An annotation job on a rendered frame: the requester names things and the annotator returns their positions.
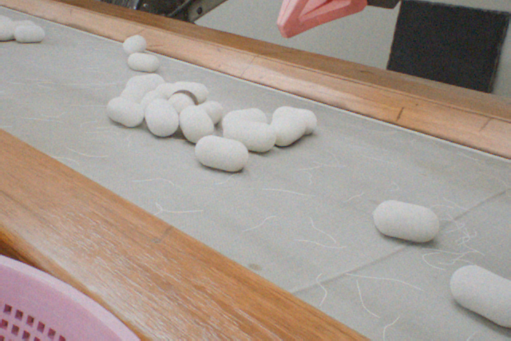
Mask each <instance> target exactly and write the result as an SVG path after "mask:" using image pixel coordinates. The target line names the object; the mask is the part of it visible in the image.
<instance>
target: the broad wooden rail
mask: <svg viewBox="0 0 511 341"><path fill-rule="evenodd" d="M0 6H4V7H6V8H9V9H12V10H16V11H20V12H22V13H25V14H30V15H33V16H35V17H39V18H43V19H46V20H49V21H51V22H56V23H59V24H62V25H64V26H69V27H72V28H74V29H77V30H82V31H85V32H88V33H91V34H96V35H98V36H101V37H104V38H108V39H112V40H114V41H117V42H121V43H124V41H125V39H126V38H129V37H131V36H141V37H143V38H144V39H145V40H146V43H147V46H146V49H145V50H147V51H150V52H154V53H156V54H160V55H163V56H165V57H170V58H173V59H176V60H179V61H183V62H187V63H189V64H191V65H196V66H199V67H202V68H205V69H209V70H212V71H215V72H217V73H222V74H227V75H230V76H233V77H238V78H240V79H244V80H246V81H250V82H253V83H256V84H258V85H263V86H266V87H269V88H272V89H277V90H278V91H281V92H285V93H289V94H292V95H295V96H297V97H302V98H305V99H307V100H310V101H314V102H318V103H320V104H326V105H330V106H334V107H335V108H338V109H343V110H346V111H348V112H352V113H356V114H359V115H362V116H364V117H369V118H371V119H375V120H377V121H382V122H385V123H387V124H390V125H395V126H398V127H401V128H404V129H408V130H410V131H413V132H416V133H420V134H426V135H429V136H432V137H436V138H439V139H442V140H445V141H449V142H452V143H454V144H458V145H462V146H465V147H468V148H471V149H476V150H478V151H481V152H484V153H488V154H492V155H494V156H497V157H502V158H505V159H508V160H511V98H507V97H498V96H494V95H491V94H487V93H481V92H478V91H474V90H471V89H464V88H461V87H457V86H454V85H448V84H445V83H441V82H438V81H431V80H428V79H425V78H421V77H415V76H411V75H408V74H405V73H399V72H395V71H392V70H391V71H389V70H384V69H379V68H375V67H372V66H368V65H363V64H359V63H356V62H352V61H346V60H343V59H339V58H336V57H330V56H327V55H323V54H317V53H313V52H310V51H306V50H301V49H297V48H294V47H290V46H284V45H280V44H275V43H270V42H265V41H261V40H258V39H254V38H249V37H245V36H242V35H238V34H232V33H229V32H224V31H221V30H216V29H213V28H208V27H205V26H199V25H196V24H192V23H188V22H183V21H180V20H176V19H172V18H166V17H163V16H159V15H155V14H150V13H147V12H143V11H139V10H134V9H130V8H126V7H123V6H117V5H113V4H108V3H107V2H101V1H98V0H0Z"/></svg>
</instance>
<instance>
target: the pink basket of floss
mask: <svg viewBox="0 0 511 341"><path fill-rule="evenodd" d="M0 301H1V303H0V341H2V338H3V336H4V337H5V339H4V341H39V340H40V339H41V340H42V341H64V339H66V340H65V341H140V340H139V339H138V338H137V337H136V336H135V335H134V334H133V333H132V332H131V331H130V330H129V329H128V328H127V327H126V326H125V325H124V324H123V323H122V322H120V321H119V320H118V319H117V318H116V317H115V316H113V315H112V314H111V313H109V312H108V311H106V310H105V309H104V308H103V307H101V306H100V305H99V304H97V303H96V302H94V301H93V300H92V299H91V298H89V297H88V296H87V295H85V294H83V293H82V292H79V291H77V290H76V289H74V288H72V287H70V286H69V285H68V284H65V283H63V282H61V281H60V280H58V279H56V278H54V277H52V276H50V275H48V274H46V273H44V272H42V271H40V270H37V269H36V268H34V267H31V266H30V265H28V264H23V263H20V262H18V261H16V260H12V259H10V258H7V257H5V256H1V255H0ZM10 306H11V307H12V309H11V311H9V309H10ZM22 312H23V316H22V317H21V313H22ZM33 318H34V323H32V320H33ZM6 321H8V327H7V326H6ZM44 324H45V325H46V326H45V329H44V328H43V325H44ZM18 327H20V329H19V332H17V329H18ZM54 331H56V335H53V334H54ZM29 333H30V338H28V336H29Z"/></svg>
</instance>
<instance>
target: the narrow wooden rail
mask: <svg viewBox="0 0 511 341"><path fill-rule="evenodd" d="M0 255H1V256H5V257H7V258H10V259H12V260H16V261H18V262H20V263H23V264H28V265H30V266H31V267H34V268H36V269H37V270H40V271H42V272H44V273H46V274H48V275H50V276H52V277H54V278H56V279H58V280H60V281H61V282H63V283H65V284H68V285H69V286H70V287H72V288H74V289H76V290H77V291H79V292H82V293H83V294H85V295H87V296H88V297H89V298H91V299H92V300H93V301H94V302H96V303H97V304H99V305H100V306H101V307H103V308H104V309H105V310H106V311H108V312H109V313H111V314H112V315H113V316H115V317H116V318H117V319H118V320H119V321H120V322H122V323H123V324H124V325H125V326H126V327H127V328H128V329H129V330H130V331H131V332H132V333H133V334H134V335H135V336H136V337H137V338H138V339H139V340H140V341H373V340H371V339H369V338H367V337H366V336H365V335H362V334H360V333H359V332H357V331H355V330H354V329H353V328H351V327H349V326H347V325H346V324H344V323H342V322H340V321H338V320H337V319H335V318H333V317H332V316H330V315H328V314H327V313H325V312H323V311H321V310H319V309H318V308H316V307H314V306H313V305H311V304H310V303H306V302H305V301H303V300H301V299H300V298H298V297H296V296H294V295H292V294H291V293H289V292H288V291H285V290H283V289H282V288H281V287H279V286H278V285H276V284H274V283H272V282H271V281H269V280H266V279H265V278H263V277H262V276H260V275H258V274H256V273H254V272H253V271H251V270H249V269H248V268H246V267H245V266H243V265H242V264H239V263H238V262H236V261H234V260H233V259H229V258H227V257H226V256H224V255H222V254H221V253H219V252H218V251H217V250H215V249H213V248H211V247H209V246H208V245H206V244H204V243H202V242H200V241H199V240H197V239H195V238H194V237H192V236H190V235H189V234H187V233H186V232H184V231H182V230H180V229H179V228H177V227H173V226H172V225H171V224H168V223H167V222H165V221H163V220H162V219H160V218H158V217H156V216H155V215H153V214H152V213H151V212H148V211H146V210H145V209H143V208H141V207H140V206H138V205H136V204H134V203H133V202H131V201H129V200H127V199H125V198H123V197H121V196H119V195H118V194H116V193H115V192H113V191H111V190H109V189H107V188H106V187H104V186H102V185H101V184H98V183H97V182H96V181H94V180H91V179H90V178H88V177H87V176H85V175H83V174H81V173H79V172H78V171H77V170H75V169H72V168H70V167H69V166H67V165H64V164H63V163H61V162H60V161H57V160H56V159H54V158H52V157H51V156H49V155H47V154H45V153H44V152H42V151H40V150H39V149H36V148H35V147H33V146H32V145H29V144H28V143H26V142H24V141H23V140H21V139H19V138H17V137H16V136H14V135H11V134H9V133H7V132H6V131H4V130H2V129H0Z"/></svg>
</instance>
